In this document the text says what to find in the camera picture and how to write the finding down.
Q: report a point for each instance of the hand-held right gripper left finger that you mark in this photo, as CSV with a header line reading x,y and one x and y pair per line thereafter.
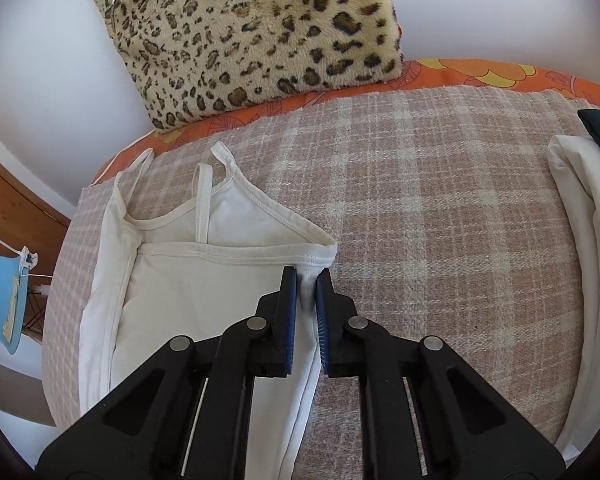
x,y
290,310

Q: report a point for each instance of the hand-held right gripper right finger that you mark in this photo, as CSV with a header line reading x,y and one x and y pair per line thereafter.
x,y
321,320

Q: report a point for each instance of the white camisole top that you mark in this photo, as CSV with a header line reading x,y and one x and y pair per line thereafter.
x,y
190,280

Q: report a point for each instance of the pink plaid blanket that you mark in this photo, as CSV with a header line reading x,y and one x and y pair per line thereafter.
x,y
430,210

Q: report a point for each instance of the white folded cloth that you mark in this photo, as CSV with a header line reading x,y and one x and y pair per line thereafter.
x,y
580,260

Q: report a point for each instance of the white clip lamp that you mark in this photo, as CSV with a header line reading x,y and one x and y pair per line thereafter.
x,y
28,259

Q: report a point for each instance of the orange floral bedsheet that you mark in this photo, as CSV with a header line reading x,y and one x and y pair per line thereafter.
x,y
430,72

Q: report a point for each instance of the leopard print cushion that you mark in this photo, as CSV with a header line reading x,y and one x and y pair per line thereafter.
x,y
255,35

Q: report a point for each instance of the wooden door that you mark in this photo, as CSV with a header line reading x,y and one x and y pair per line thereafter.
x,y
10,200

